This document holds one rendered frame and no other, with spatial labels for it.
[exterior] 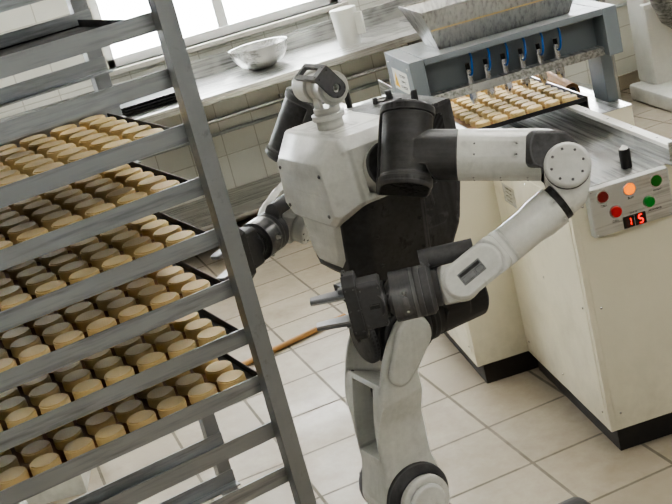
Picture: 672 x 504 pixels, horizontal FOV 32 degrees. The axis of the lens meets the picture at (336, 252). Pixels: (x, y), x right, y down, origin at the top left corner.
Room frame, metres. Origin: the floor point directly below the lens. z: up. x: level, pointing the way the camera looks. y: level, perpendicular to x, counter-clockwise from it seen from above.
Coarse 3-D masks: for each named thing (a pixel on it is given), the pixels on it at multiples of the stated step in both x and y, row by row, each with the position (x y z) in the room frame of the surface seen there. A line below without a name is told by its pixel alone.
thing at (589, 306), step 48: (528, 192) 3.37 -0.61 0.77; (576, 240) 3.05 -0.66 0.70; (624, 240) 3.07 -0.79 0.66; (528, 288) 3.58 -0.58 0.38; (576, 288) 3.11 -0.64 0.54; (624, 288) 3.07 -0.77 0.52; (528, 336) 3.69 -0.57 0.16; (576, 336) 3.19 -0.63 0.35; (624, 336) 3.06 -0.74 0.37; (576, 384) 3.28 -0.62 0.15; (624, 384) 3.06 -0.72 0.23; (624, 432) 3.09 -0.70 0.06
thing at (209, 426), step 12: (72, 0) 2.22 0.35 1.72; (84, 0) 2.23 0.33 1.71; (72, 12) 2.23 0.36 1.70; (96, 84) 2.22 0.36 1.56; (108, 84) 2.23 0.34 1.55; (204, 420) 2.22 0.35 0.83; (216, 420) 2.23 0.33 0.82; (204, 432) 2.23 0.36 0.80; (216, 432) 2.23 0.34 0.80; (216, 468) 2.23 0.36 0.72; (228, 468) 2.23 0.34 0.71; (228, 492) 2.22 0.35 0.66
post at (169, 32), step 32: (160, 0) 1.82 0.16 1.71; (160, 32) 1.82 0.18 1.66; (192, 96) 1.82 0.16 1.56; (192, 128) 1.81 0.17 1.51; (224, 192) 1.82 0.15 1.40; (224, 224) 1.81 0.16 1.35; (224, 256) 1.83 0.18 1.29; (256, 320) 1.82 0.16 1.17; (256, 352) 1.81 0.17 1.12; (288, 416) 1.82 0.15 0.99; (288, 448) 1.81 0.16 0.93; (288, 480) 1.84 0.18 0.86
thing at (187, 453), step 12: (192, 444) 2.21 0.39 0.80; (204, 444) 2.21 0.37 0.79; (216, 444) 2.22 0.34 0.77; (168, 456) 2.18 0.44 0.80; (180, 456) 2.19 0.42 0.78; (192, 456) 2.20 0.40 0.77; (144, 468) 2.16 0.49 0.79; (156, 468) 2.17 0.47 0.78; (168, 468) 2.18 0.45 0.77; (120, 480) 2.14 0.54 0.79; (132, 480) 2.15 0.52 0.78; (144, 480) 2.16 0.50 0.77; (96, 492) 2.11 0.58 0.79; (108, 492) 2.12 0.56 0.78
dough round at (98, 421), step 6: (96, 414) 1.86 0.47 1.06; (102, 414) 1.85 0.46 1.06; (108, 414) 1.85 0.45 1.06; (90, 420) 1.84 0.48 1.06; (96, 420) 1.84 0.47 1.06; (102, 420) 1.83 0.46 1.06; (108, 420) 1.83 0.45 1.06; (114, 420) 1.84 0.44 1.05; (90, 426) 1.82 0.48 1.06; (96, 426) 1.82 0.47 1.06; (102, 426) 1.82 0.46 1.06; (90, 432) 1.82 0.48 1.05; (96, 432) 1.82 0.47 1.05
